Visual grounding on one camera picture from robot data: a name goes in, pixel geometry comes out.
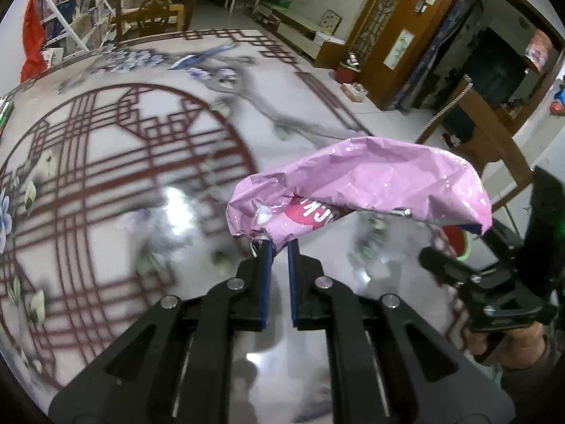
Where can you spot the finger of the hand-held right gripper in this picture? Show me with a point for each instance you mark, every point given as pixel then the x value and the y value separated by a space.
pixel 503 240
pixel 448 266

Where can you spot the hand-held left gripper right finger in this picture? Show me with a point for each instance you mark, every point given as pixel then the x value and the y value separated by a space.
pixel 293 282

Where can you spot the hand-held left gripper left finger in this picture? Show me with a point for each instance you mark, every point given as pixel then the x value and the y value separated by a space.
pixel 265 282

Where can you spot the green basin with red inside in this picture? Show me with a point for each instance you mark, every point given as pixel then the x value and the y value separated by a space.
pixel 454 238

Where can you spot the pink foil wrapper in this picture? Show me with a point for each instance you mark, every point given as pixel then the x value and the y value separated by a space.
pixel 375 176

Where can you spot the person's right forearm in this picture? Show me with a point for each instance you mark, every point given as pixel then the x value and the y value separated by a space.
pixel 534 393

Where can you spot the person's right hand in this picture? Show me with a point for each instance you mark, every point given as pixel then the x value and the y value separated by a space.
pixel 510 346

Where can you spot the carved wooden chair with beads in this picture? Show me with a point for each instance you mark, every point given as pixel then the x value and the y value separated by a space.
pixel 485 141

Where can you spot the tissue box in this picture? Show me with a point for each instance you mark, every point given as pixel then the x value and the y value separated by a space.
pixel 354 92

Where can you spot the red figurine pot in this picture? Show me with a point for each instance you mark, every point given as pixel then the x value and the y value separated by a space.
pixel 350 69

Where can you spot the low television cabinet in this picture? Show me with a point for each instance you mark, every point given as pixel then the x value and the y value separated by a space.
pixel 300 31

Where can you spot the framed picture on cabinet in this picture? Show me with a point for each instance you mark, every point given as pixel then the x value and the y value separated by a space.
pixel 330 22

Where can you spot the stack of books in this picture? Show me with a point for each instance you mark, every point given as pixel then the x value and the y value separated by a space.
pixel 5 112

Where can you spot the white magazine rack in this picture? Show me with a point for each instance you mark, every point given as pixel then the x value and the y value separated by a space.
pixel 75 22

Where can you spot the red cloth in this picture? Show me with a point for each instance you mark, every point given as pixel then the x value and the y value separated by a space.
pixel 35 39

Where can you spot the short wall scroll picture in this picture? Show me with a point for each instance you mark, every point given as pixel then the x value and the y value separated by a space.
pixel 398 48

